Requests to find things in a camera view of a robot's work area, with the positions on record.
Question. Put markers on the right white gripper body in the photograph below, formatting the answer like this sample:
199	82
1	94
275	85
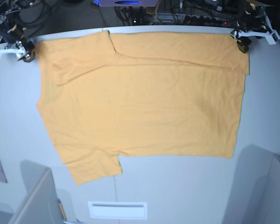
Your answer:
19	48

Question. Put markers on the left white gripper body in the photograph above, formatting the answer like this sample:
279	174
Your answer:
265	30

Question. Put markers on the orange yellow T-shirt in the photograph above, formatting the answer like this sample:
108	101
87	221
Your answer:
161	93

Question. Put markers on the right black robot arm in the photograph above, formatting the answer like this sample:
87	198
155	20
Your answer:
12	27

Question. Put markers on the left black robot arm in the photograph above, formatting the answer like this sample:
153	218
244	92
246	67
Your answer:
253	21

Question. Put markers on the purple blue device box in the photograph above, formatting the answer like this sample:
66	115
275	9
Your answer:
132	3

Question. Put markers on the orange tool in bin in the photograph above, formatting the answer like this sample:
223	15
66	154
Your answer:
62	211

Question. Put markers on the white table slot plate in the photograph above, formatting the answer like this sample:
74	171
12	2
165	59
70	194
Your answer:
117	210

